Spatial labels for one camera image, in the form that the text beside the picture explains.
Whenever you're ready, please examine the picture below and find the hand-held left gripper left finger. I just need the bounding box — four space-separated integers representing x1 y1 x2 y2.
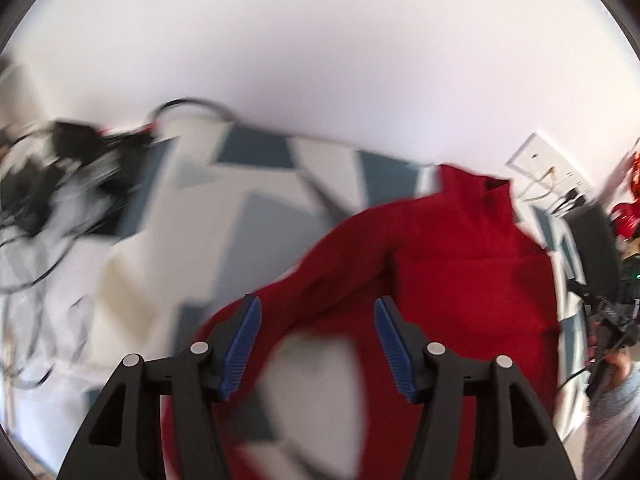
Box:
57 295 263 480

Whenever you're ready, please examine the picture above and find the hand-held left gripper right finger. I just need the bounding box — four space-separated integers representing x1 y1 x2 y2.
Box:
373 296 573 480

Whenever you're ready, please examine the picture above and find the red turtleneck sweater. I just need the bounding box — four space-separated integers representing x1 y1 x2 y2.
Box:
162 162 561 480

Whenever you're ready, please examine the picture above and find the person's right forearm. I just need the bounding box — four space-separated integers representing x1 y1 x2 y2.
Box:
582 372 640 480

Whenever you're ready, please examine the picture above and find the person's right hand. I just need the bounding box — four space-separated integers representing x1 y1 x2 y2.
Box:
606 347 640 393

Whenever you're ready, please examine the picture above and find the dark grey object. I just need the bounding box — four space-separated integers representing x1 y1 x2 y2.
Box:
567 205 621 286

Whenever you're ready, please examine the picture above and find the red decoration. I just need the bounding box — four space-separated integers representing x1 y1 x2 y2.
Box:
612 140 640 238

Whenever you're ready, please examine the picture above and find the black plug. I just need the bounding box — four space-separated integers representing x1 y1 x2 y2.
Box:
550 190 588 213

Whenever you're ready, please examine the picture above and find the geometric patterned bedsheet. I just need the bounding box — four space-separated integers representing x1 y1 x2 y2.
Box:
0 120 588 480

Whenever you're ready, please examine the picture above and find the black electronic device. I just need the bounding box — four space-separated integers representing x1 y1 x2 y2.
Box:
2 120 156 236

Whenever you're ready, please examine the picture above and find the white wall socket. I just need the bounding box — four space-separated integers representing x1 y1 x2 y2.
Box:
506 131 596 201

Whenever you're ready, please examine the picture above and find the black cable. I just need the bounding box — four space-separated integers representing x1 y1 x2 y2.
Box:
147 98 241 128

